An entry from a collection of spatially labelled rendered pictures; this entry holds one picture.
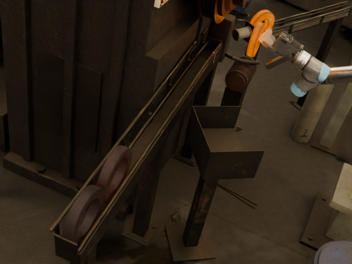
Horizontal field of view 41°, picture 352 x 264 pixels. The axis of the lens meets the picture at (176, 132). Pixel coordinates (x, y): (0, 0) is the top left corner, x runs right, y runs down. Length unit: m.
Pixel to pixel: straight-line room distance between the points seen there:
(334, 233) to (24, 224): 1.48
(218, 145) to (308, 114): 1.18
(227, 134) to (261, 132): 1.12
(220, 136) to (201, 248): 0.61
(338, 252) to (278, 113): 1.52
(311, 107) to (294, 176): 0.43
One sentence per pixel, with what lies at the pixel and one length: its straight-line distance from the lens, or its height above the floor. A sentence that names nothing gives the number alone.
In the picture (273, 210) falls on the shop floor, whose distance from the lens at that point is 2.53.
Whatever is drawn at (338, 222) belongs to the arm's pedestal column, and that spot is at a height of 0.14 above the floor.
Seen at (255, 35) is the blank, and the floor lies 0.87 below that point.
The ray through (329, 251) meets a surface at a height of 0.43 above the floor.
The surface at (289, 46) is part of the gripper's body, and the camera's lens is 2.12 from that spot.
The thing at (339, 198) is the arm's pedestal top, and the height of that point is 0.30.
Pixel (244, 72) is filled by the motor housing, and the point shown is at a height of 0.53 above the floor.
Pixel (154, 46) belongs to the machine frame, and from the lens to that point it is 1.81.
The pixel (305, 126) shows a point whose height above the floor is 0.13.
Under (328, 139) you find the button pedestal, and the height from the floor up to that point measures 0.06.
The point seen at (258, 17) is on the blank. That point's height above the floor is 0.76.
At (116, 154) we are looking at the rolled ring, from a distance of 1.45.
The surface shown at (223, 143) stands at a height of 0.60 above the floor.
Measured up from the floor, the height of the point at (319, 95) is 0.37.
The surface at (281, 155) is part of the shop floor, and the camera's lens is 2.88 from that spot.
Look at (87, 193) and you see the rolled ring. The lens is 1.36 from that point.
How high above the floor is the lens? 1.75
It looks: 39 degrees down
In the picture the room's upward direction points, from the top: 13 degrees clockwise
